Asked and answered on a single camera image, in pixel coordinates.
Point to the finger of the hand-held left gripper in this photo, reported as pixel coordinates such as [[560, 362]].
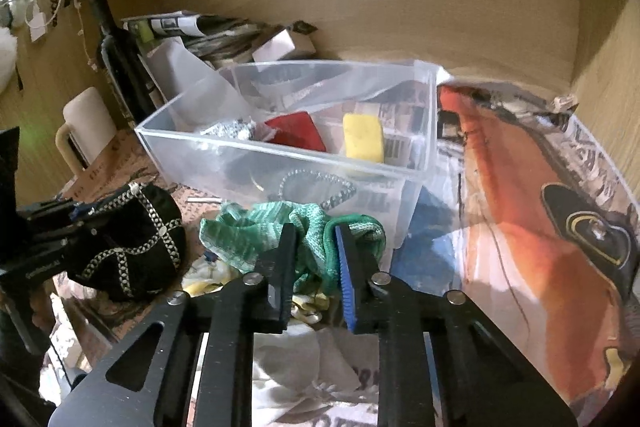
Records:
[[65, 239], [55, 209]]

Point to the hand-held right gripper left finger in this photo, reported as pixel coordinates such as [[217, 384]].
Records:
[[282, 267]]

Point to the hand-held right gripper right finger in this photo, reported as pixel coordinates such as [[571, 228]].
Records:
[[345, 272]]

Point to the green mesh cloth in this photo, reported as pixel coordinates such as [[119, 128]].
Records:
[[235, 232]]

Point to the black pouch with silver trim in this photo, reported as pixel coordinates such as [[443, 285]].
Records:
[[135, 247]]

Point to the clear plastic box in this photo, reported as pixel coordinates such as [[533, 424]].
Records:
[[225, 167]]

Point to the yellow and white cloth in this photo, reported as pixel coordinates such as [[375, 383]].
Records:
[[202, 282]]

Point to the blue cloth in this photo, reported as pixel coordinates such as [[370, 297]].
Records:
[[430, 242]]

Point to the cream mug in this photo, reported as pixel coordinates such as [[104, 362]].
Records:
[[87, 122]]

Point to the yellow sponge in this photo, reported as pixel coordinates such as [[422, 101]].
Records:
[[362, 137]]

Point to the red cloth piece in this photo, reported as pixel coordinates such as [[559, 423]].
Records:
[[297, 131]]

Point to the silver patterned cloth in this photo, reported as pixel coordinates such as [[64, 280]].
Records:
[[227, 129]]

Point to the dark glass wine bottle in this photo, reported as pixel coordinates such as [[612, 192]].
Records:
[[117, 57]]

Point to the orange printed poster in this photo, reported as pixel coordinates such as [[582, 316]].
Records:
[[520, 217]]

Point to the translucent plastic sheet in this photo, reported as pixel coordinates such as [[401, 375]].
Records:
[[185, 72]]

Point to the small white box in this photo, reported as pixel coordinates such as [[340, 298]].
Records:
[[274, 47]]

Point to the stack of magazines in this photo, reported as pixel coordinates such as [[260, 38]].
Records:
[[220, 37]]

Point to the crumpled paper scrap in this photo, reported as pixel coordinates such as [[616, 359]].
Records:
[[564, 103]]

